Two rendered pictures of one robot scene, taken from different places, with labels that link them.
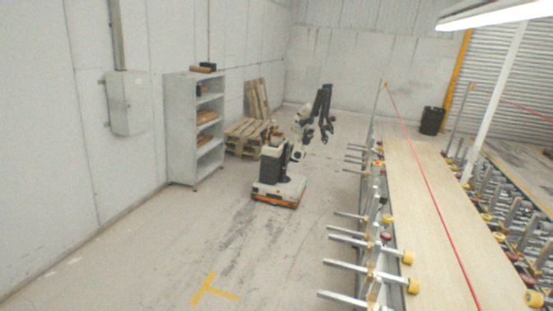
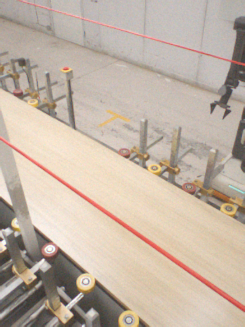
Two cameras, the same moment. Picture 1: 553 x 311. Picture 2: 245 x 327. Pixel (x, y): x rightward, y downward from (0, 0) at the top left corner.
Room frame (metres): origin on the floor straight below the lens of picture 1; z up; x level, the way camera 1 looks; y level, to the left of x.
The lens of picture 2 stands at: (3.81, -2.68, 2.21)
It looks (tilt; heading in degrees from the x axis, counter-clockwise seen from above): 39 degrees down; 119
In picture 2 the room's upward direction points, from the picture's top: straight up
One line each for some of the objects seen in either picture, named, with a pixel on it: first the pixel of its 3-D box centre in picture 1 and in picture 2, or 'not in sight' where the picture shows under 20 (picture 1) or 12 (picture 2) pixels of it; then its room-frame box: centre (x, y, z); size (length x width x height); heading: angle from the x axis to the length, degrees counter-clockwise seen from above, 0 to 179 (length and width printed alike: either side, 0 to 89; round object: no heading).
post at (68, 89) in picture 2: (369, 193); (70, 105); (2.36, -0.86, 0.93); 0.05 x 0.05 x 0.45; 76
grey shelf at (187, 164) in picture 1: (197, 128); not in sight; (4.15, 1.17, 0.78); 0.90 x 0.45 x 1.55; 166
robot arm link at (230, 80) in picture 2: (323, 108); (237, 54); (3.47, -0.50, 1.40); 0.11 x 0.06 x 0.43; 166
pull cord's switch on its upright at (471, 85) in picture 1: (458, 123); not in sight; (4.08, -2.44, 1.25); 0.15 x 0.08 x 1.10; 166
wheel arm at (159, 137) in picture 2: (362, 173); (143, 149); (3.05, -0.98, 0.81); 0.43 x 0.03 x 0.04; 76
